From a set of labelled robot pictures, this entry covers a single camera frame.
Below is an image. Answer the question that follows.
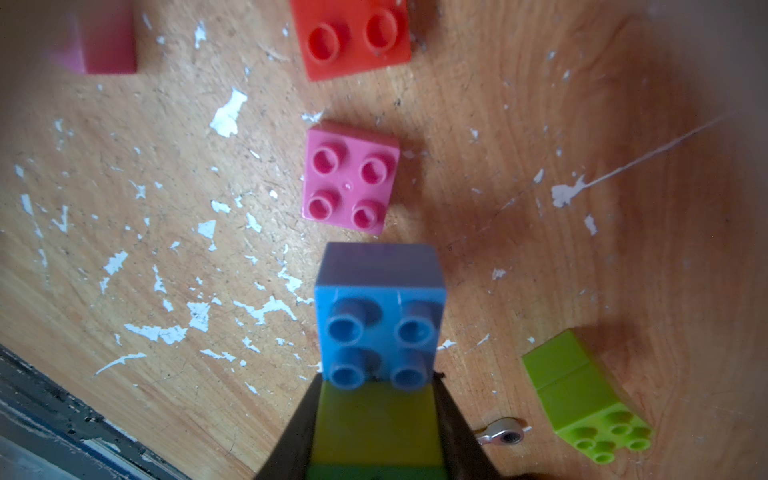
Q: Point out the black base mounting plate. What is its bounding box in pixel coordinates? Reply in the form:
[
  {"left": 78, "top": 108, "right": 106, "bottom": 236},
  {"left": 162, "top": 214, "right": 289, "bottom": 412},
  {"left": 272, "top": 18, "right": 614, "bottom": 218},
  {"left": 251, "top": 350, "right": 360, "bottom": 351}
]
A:
[{"left": 1, "top": 347, "right": 187, "bottom": 479}]

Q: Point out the pink lego brick upper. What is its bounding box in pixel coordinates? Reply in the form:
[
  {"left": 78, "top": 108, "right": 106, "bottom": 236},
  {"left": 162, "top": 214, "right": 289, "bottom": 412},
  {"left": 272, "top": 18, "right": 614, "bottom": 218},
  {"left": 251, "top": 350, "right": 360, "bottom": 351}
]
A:
[{"left": 301, "top": 121, "right": 400, "bottom": 235}]

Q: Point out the red lego brick upper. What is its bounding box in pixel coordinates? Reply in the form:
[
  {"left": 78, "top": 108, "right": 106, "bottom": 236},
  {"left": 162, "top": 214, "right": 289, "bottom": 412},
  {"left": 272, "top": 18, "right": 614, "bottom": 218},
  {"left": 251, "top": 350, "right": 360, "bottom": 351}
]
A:
[{"left": 290, "top": 0, "right": 411, "bottom": 82}]

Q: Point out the dark blue lego brick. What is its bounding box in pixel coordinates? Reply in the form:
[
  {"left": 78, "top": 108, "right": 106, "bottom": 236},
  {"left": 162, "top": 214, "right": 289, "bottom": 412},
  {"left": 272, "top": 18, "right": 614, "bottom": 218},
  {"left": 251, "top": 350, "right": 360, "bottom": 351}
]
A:
[{"left": 314, "top": 242, "right": 447, "bottom": 392}]

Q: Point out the pink lego brick lower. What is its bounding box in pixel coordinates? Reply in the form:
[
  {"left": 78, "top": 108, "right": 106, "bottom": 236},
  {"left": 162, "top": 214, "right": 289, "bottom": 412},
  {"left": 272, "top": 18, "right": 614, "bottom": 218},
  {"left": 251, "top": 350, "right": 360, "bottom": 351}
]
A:
[{"left": 50, "top": 0, "right": 138, "bottom": 75}]

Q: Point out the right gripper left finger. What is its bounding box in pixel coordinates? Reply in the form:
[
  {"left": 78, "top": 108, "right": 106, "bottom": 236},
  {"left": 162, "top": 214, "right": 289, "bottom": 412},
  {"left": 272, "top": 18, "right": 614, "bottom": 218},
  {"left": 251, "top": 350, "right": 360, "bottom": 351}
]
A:
[{"left": 254, "top": 373, "right": 323, "bottom": 480}]

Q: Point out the lime lego brick lone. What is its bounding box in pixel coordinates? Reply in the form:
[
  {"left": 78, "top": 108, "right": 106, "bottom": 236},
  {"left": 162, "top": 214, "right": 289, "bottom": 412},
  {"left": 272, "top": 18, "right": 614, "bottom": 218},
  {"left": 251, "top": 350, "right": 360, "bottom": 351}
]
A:
[{"left": 522, "top": 329, "right": 654, "bottom": 465}]

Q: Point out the lime lego brick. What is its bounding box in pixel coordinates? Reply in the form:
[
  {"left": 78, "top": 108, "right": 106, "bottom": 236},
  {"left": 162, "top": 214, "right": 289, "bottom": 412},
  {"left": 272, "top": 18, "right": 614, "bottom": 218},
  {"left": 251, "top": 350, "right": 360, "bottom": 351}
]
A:
[{"left": 311, "top": 381, "right": 444, "bottom": 467}]

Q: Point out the dark green lego brick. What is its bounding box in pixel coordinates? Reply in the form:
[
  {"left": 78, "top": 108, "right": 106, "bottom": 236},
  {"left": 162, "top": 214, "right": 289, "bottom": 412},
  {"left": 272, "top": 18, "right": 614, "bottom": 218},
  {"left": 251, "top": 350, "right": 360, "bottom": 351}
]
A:
[{"left": 305, "top": 464, "right": 449, "bottom": 480}]

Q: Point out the pink lego brick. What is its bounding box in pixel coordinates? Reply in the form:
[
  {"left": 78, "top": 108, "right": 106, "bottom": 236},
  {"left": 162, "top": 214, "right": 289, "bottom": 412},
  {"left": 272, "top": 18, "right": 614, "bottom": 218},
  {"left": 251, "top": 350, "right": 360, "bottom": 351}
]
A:
[
  {"left": 50, "top": 0, "right": 138, "bottom": 75},
  {"left": 301, "top": 121, "right": 400, "bottom": 235}
]

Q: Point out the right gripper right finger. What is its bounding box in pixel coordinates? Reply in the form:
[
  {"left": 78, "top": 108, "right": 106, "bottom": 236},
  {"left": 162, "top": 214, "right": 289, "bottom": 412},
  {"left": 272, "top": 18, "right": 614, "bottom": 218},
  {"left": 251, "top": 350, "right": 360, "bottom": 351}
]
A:
[{"left": 432, "top": 373, "right": 501, "bottom": 480}]

